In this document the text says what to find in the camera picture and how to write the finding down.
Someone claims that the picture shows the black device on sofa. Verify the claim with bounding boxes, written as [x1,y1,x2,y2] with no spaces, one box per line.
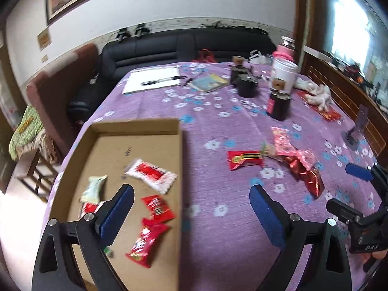
[116,28,131,43]
[134,23,151,38]

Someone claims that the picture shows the small white red packet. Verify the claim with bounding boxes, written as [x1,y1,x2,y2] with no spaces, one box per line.
[124,159,178,195]

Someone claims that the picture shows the clear green-edged snack packet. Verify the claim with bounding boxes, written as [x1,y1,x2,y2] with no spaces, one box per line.
[261,143,277,160]

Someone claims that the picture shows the white green snack packet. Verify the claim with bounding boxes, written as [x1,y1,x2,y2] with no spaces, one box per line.
[80,175,108,204]

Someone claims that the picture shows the small colourful notebook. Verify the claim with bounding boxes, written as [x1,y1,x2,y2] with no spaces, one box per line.
[189,74,229,93]

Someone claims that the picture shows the green candy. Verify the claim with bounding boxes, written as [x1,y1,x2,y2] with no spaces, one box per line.
[104,247,114,258]

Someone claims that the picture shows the black white pen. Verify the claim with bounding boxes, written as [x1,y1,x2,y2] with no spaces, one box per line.
[141,76,187,86]

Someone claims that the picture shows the red foil bag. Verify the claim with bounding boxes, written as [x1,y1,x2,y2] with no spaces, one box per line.
[297,90,341,121]

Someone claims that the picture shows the person's right hand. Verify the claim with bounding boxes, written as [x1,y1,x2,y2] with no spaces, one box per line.
[363,250,387,273]

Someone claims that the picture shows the brown red armchair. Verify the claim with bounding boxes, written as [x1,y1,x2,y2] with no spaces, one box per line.
[26,43,99,162]

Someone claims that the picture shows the red long foil candy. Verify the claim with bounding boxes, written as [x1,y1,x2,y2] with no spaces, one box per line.
[125,218,170,268]

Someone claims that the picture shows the white plastic canister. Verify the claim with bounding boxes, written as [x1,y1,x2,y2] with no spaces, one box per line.
[270,58,299,95]

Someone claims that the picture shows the green floral cloth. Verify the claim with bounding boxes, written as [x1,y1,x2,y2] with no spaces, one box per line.
[8,105,44,161]

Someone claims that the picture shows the white paper pad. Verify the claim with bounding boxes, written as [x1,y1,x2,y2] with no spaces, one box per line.
[122,66,181,94]

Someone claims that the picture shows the dark red foil packet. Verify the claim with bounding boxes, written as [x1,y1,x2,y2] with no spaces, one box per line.
[299,168,325,198]

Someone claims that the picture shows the purple floral tablecloth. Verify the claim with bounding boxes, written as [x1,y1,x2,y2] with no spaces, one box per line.
[41,62,384,291]

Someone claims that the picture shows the white work gloves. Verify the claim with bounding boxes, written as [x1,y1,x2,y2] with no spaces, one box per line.
[294,78,331,112]

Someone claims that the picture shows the black phone stand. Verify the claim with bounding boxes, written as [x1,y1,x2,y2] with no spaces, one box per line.
[341,105,368,151]

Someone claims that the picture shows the rear black jar wooden knob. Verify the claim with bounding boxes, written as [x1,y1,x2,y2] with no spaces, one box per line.
[229,55,253,87]

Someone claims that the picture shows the red long snack bar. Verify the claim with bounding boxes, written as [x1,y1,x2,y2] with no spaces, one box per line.
[227,150,264,170]

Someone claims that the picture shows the wooden stool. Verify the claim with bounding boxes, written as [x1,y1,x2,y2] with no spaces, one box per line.
[14,150,58,202]

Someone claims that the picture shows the brown cardboard tray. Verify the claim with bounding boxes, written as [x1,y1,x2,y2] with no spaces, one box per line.
[32,119,182,290]

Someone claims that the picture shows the wooden sideboard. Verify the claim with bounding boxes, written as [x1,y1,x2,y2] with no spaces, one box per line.
[301,53,387,165]

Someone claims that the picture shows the black leather sofa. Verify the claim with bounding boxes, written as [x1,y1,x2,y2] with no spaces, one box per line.
[66,26,276,125]

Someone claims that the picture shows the pink thermos flask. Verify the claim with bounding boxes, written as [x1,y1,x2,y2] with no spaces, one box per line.
[272,36,296,62]

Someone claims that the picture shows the pink cartoon snack packet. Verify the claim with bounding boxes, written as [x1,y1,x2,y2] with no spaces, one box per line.
[271,127,297,156]

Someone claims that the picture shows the black round jar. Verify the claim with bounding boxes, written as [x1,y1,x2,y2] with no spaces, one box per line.
[237,74,258,98]

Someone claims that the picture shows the white red snack packet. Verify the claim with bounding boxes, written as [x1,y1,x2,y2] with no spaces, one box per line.
[80,201,105,218]

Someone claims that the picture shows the black jar with wooden knob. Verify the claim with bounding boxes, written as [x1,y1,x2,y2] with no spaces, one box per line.
[266,78,291,121]

